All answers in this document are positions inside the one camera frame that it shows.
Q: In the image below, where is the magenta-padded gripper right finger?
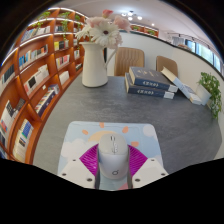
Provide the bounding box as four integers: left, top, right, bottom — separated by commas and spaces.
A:
126, 144, 170, 190

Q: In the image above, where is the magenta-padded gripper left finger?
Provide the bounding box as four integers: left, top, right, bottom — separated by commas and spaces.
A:
57, 143, 101, 190

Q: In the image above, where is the white computer mouse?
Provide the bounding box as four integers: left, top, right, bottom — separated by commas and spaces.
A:
97, 133, 130, 181

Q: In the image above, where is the pastel cartoon print mouse pad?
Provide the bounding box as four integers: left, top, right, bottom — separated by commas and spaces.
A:
57, 120, 164, 191

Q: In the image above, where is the thick dark hardcover book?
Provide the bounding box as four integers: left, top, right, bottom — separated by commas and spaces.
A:
124, 73, 176, 100
128, 66, 179, 93

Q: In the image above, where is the white cover book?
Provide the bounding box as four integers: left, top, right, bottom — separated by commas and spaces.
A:
160, 66, 192, 98

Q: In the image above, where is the green potted plant white pot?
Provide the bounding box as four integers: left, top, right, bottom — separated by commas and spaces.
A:
196, 71, 223, 120

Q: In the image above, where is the orange wooden bookshelf unit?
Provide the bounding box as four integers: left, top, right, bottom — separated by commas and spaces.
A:
0, 7, 160, 164

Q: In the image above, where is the white ceramic jug vase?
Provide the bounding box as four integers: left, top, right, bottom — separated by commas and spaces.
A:
79, 41, 118, 89

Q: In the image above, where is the tan upholstered chair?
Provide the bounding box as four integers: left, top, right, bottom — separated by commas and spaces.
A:
155, 55, 179, 78
113, 46, 146, 77

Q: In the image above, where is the large glass window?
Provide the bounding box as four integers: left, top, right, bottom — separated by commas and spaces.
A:
184, 38, 222, 73

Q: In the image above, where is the pink and white flower bunch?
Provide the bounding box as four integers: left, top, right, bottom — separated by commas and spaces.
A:
74, 9, 132, 50

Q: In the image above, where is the multi-bulb ceiling light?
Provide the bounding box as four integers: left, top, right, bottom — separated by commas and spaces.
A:
120, 10, 144, 22

